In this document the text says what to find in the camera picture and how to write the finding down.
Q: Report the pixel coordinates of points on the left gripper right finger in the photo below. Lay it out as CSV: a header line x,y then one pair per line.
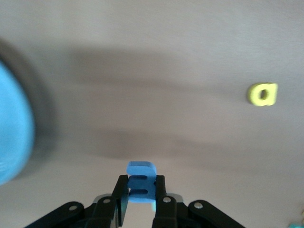
x,y
166,213

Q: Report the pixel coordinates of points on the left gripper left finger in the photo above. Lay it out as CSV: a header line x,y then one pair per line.
x,y
104,213

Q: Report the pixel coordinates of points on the blue foam letter m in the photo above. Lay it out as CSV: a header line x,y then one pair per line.
x,y
141,169

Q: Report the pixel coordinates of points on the yellow foam letter a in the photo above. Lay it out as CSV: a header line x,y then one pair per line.
x,y
272,95

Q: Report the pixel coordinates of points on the blue plate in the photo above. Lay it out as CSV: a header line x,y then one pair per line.
x,y
14,123

